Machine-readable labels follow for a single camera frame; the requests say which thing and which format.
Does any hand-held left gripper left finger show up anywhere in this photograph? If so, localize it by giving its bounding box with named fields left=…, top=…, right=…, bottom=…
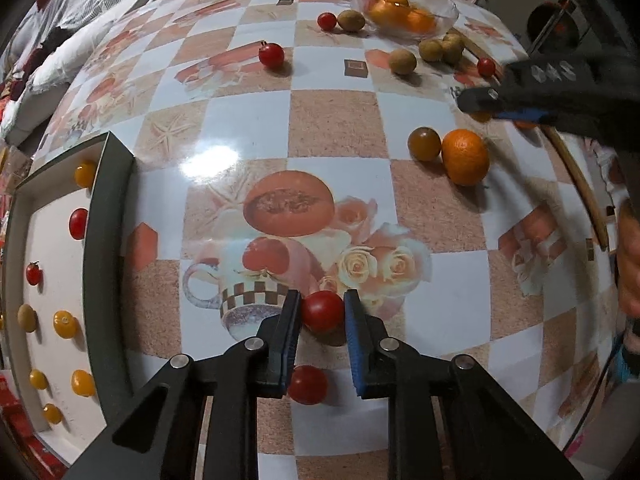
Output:
left=65, top=289, right=302, bottom=480

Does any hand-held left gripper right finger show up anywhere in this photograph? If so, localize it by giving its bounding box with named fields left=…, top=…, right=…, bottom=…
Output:
left=343, top=288, right=583, bottom=480

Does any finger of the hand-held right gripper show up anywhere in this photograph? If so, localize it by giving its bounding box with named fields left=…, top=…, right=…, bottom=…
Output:
left=492, top=107, right=548, bottom=126
left=457, top=86, right=508, bottom=113

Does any dark grey framed tray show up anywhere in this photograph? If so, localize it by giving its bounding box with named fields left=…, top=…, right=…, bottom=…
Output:
left=0, top=131, right=137, bottom=480

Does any person's right forearm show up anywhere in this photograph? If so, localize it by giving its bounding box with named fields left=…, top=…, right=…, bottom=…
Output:
left=616, top=199, right=640, bottom=321

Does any dark brown cherry tomato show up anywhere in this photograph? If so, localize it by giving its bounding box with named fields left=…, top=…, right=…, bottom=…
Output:
left=407, top=126, right=443, bottom=162

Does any white appliance dark door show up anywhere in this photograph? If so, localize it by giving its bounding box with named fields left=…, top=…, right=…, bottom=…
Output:
left=525, top=0, right=586, bottom=56

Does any long curved wooden stick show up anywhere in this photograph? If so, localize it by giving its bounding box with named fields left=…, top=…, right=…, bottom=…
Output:
left=460, top=35, right=610, bottom=252

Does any clear glass bowl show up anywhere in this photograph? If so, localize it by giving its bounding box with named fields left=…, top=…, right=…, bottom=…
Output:
left=348, top=0, right=459, bottom=41

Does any small mandarin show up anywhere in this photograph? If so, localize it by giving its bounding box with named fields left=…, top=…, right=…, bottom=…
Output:
left=367, top=2, right=401, bottom=26

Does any checkered printed tablecloth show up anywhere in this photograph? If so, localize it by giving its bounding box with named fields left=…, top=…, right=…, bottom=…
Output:
left=30, top=0, right=621, bottom=480

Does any red cardboard box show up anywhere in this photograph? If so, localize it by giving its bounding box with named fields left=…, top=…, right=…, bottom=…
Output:
left=0, top=370, right=66, bottom=476

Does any white grey quilt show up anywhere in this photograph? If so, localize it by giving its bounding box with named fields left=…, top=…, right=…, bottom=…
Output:
left=0, top=0, right=211, bottom=141

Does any dark red clothing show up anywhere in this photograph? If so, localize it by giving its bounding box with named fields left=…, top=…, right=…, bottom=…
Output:
left=37, top=25, right=68, bottom=58

